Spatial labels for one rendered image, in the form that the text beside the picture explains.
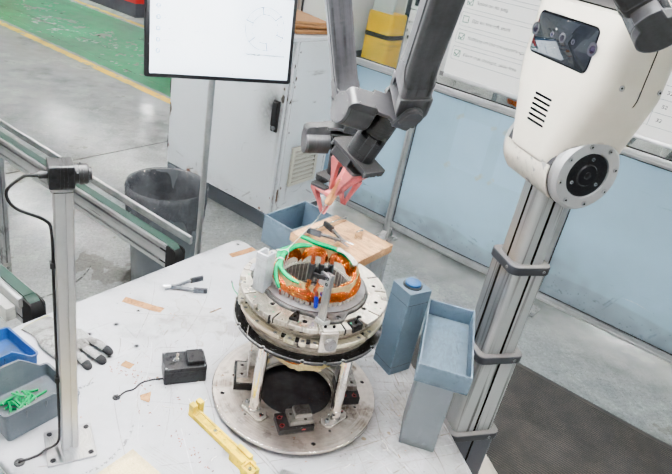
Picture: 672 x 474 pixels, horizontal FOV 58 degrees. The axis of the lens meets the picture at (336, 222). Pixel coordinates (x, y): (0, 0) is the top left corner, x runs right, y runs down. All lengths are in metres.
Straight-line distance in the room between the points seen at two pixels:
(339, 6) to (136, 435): 0.99
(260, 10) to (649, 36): 1.44
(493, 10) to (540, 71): 2.06
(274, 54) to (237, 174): 1.72
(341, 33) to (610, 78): 0.54
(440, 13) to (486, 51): 2.51
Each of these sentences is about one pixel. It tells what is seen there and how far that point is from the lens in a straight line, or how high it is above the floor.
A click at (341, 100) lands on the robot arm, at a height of 1.53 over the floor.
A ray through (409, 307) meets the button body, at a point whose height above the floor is 1.00.
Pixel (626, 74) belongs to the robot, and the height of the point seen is 1.65.
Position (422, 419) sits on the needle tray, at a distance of 1.41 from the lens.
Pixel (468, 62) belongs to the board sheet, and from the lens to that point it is 3.45.
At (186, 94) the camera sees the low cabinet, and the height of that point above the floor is 0.63.
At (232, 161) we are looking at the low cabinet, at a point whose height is 0.34.
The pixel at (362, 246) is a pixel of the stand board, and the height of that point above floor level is 1.06.
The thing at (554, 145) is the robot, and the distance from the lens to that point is 1.29.
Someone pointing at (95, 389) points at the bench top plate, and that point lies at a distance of 1.50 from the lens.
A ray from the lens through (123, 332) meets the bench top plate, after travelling 1.65.
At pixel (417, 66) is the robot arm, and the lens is 0.98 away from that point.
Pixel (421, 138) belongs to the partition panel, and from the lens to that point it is 3.68.
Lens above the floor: 1.80
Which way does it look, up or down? 26 degrees down
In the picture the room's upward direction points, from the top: 11 degrees clockwise
